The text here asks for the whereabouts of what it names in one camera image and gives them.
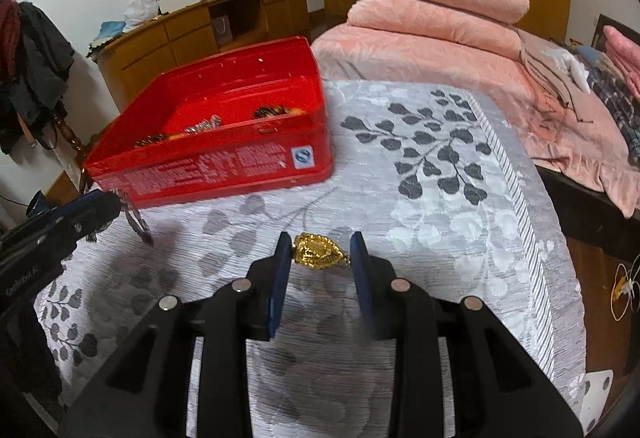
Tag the flat pink folded quilt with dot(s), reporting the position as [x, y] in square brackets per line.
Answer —
[430, 30]

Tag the dark hanging clothes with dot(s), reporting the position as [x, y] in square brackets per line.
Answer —
[35, 67]

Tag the wooden coat rack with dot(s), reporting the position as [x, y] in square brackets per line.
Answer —
[67, 132]

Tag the red tin box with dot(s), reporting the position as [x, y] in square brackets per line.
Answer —
[225, 162]

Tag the blue cloth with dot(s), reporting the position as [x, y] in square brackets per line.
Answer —
[110, 30]

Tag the dark wooden bed frame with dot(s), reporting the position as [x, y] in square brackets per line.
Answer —
[590, 218]

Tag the pink folded clothing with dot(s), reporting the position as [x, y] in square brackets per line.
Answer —
[625, 52]

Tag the grey paper bag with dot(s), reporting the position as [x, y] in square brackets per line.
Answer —
[222, 31]

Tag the beige garment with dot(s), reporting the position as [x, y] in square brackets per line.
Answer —
[545, 67]

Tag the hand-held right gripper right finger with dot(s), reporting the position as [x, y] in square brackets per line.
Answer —
[361, 278]

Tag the pink bed sheet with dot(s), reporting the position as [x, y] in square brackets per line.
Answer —
[565, 132]

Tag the plaid shirt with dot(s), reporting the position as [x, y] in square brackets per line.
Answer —
[620, 107]

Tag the white cloth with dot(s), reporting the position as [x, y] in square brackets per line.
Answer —
[570, 67]

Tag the white plastic bag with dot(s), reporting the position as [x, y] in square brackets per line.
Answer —
[141, 12]

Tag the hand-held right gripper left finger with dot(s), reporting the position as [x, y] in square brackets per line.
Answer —
[280, 278]

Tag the wooden sideboard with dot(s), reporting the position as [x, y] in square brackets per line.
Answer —
[145, 52]

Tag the white grey leaf bedspread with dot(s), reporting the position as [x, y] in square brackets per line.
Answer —
[450, 228]

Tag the silver metal watch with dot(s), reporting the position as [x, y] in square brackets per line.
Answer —
[205, 123]

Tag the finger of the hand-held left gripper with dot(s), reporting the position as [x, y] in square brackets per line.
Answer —
[92, 225]
[75, 208]

